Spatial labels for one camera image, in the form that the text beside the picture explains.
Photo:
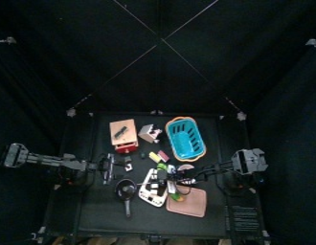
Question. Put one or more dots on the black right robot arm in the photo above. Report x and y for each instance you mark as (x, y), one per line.
(243, 162)

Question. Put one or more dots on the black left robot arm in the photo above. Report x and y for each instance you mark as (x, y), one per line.
(45, 159)

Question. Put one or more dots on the wooden knife holder red drawer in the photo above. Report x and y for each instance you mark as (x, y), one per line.
(124, 135)

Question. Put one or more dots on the small white red toy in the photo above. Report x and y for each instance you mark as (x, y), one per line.
(129, 167)

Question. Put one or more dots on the pink half round toy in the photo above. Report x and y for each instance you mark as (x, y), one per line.
(187, 167)

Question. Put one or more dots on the green toy vegetable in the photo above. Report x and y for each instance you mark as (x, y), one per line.
(162, 166)

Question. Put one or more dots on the white toy tray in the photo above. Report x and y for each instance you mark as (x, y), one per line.
(149, 190)

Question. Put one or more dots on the green yellow toy food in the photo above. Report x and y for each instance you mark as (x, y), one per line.
(179, 197)

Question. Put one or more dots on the small dark green toy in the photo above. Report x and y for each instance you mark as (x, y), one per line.
(144, 155)

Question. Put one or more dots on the yellow toy block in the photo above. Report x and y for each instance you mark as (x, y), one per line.
(154, 157)

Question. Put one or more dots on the pink toy block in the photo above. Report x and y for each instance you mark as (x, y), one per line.
(164, 155)

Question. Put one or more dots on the pink cutting board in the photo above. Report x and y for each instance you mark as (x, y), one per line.
(188, 202)

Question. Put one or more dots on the black toy frying pan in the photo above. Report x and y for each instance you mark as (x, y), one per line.
(126, 190)

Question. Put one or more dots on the white pink toy cube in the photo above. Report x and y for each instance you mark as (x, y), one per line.
(149, 133)

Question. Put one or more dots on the teal basket orange rim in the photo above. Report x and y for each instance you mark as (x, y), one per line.
(185, 138)

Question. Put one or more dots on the grey frame corner clamp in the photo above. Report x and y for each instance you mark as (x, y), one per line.
(241, 115)
(10, 40)
(71, 112)
(156, 112)
(312, 42)

